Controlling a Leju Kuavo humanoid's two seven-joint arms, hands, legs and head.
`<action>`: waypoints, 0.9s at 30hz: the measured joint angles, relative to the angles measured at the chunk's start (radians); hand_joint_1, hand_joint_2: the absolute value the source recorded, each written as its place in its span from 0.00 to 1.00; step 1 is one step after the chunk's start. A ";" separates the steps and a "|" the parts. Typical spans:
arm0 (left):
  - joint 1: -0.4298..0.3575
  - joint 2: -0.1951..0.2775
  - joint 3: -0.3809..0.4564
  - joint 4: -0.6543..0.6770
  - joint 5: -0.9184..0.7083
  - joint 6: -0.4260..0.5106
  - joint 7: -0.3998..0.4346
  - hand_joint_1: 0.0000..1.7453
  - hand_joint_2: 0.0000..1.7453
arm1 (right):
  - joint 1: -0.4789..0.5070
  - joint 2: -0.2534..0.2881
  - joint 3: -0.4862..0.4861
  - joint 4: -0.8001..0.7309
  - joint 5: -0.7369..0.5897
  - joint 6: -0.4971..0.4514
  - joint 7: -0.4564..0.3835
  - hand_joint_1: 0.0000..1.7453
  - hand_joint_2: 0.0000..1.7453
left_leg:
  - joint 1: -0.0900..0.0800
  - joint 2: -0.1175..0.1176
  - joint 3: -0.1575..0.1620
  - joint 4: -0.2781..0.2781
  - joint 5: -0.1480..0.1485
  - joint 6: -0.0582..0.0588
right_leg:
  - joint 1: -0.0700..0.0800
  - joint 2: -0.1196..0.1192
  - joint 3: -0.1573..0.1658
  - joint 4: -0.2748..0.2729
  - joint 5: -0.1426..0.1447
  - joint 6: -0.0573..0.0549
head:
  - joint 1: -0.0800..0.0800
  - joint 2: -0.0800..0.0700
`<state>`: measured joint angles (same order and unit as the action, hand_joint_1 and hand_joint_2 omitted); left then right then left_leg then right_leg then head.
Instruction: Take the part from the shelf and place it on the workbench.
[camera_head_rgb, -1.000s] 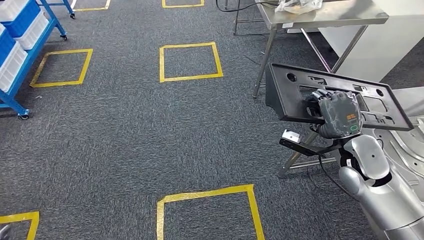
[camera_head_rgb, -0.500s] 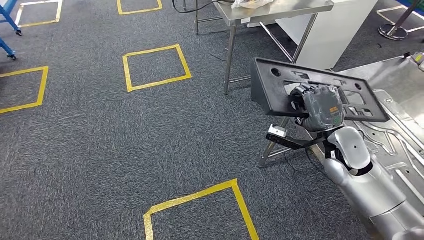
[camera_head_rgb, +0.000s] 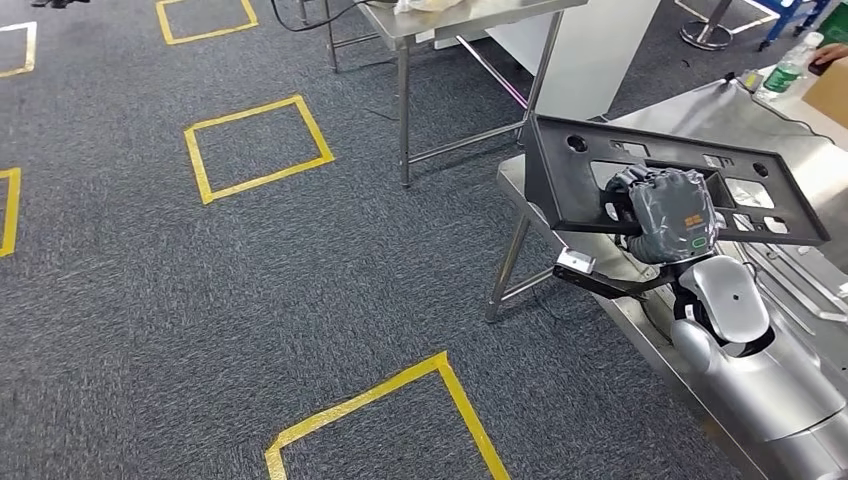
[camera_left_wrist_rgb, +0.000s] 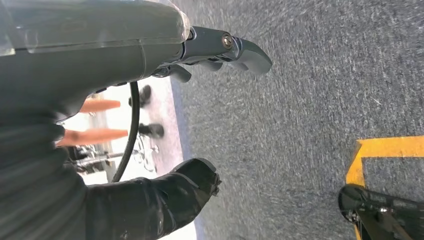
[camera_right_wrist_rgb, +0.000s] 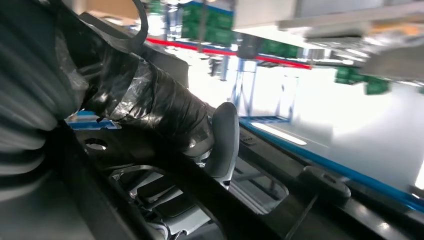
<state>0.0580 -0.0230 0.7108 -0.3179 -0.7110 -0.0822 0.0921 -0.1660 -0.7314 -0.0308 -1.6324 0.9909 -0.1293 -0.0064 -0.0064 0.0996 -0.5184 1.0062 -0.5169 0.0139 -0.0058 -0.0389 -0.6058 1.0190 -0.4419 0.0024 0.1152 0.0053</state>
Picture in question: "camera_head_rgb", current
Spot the chrome round stand base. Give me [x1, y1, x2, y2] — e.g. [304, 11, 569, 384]
[680, 0, 737, 52]

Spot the clear plastic bag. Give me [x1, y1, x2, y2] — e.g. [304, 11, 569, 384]
[393, 0, 466, 15]

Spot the person's hand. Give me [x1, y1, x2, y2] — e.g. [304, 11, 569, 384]
[809, 42, 848, 69]

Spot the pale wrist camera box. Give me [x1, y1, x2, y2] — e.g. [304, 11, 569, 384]
[555, 247, 596, 276]

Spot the white cabinet panel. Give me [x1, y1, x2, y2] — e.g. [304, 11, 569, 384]
[486, 0, 664, 122]

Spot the stainless steel side table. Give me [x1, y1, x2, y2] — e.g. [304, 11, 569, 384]
[323, 0, 590, 189]

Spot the stainless steel workbench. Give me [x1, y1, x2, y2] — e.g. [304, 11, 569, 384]
[485, 78, 848, 480]

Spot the black floor power cable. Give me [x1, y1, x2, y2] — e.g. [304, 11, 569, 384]
[268, 0, 376, 34]

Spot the steel rail fixture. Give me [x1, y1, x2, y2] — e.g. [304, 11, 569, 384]
[733, 239, 848, 326]

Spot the clear bottle with green label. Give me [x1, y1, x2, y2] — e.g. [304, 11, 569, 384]
[760, 31, 825, 95]

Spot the pale yellow floor tape square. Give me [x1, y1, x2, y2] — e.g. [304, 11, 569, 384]
[0, 21, 38, 79]

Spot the brown cardboard box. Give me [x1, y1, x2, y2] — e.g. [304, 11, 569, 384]
[800, 56, 848, 131]

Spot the black camera bracket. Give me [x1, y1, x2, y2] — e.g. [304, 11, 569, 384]
[552, 262, 678, 301]

